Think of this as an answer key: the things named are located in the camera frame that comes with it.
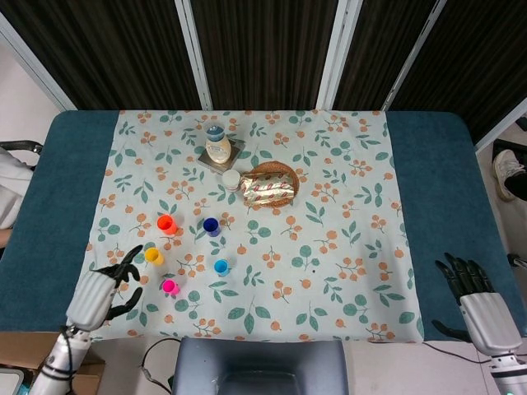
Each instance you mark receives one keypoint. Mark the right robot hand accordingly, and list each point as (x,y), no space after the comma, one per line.
(488,317)

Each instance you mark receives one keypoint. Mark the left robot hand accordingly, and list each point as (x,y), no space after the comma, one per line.
(90,296)

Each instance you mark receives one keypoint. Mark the yellow plastic cup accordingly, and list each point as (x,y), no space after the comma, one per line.
(152,255)

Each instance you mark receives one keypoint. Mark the pink plastic cup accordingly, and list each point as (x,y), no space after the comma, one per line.
(169,286)

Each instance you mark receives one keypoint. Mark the light blue plastic cup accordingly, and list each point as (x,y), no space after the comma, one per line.
(221,266)

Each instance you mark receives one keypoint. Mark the dark blue plastic cup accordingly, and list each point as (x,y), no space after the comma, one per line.
(211,225)

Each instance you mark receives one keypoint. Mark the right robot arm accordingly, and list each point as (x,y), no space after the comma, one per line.
(508,374)

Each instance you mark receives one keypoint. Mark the brown cardboard box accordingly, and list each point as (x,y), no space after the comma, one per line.
(16,349)

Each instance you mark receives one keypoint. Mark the teal table cover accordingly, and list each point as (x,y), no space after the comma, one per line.
(41,205)

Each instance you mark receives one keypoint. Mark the orange plastic cup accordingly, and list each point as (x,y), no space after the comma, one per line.
(165,223)

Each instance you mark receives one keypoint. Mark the person in white clothes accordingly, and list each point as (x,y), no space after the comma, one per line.
(10,185)

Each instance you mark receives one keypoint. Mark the white sneaker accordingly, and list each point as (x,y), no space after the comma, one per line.
(504,168)

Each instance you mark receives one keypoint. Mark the black chair armrest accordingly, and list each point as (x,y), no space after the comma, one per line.
(20,146)

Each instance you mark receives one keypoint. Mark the small white jar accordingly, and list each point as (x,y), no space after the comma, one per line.
(231,179)

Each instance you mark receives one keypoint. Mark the floral print tablecloth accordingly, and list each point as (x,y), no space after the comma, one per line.
(313,255)

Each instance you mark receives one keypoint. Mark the beige sauce bottle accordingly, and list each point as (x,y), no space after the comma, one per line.
(217,148)

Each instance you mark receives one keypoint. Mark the gold foil snack bag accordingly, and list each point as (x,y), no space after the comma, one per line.
(267,187)

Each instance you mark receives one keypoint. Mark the brown woven basket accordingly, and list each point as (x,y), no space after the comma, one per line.
(271,166)

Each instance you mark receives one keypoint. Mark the dark folding screen panel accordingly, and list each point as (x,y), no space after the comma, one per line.
(383,49)
(103,49)
(473,61)
(263,49)

